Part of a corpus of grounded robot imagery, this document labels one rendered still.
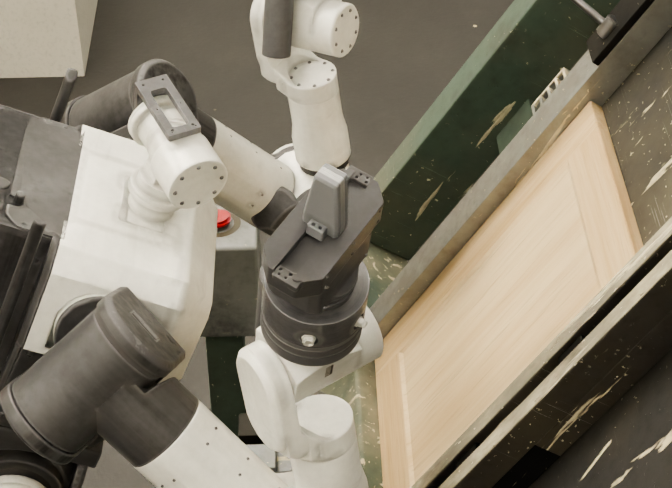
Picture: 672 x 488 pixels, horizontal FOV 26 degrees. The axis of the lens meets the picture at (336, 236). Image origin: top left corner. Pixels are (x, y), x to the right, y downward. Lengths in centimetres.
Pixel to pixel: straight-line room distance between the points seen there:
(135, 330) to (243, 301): 85
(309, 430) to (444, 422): 47
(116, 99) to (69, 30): 252
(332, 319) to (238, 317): 107
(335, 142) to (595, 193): 35
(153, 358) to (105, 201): 24
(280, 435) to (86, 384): 20
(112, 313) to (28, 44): 294
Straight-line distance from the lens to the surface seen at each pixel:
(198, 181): 148
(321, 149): 184
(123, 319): 137
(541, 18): 203
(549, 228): 176
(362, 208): 115
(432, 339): 190
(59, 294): 148
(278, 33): 171
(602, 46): 179
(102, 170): 159
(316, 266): 111
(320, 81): 180
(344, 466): 136
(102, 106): 174
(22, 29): 426
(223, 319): 225
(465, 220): 191
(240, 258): 216
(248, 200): 183
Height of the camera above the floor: 229
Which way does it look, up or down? 39 degrees down
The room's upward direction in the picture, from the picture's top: straight up
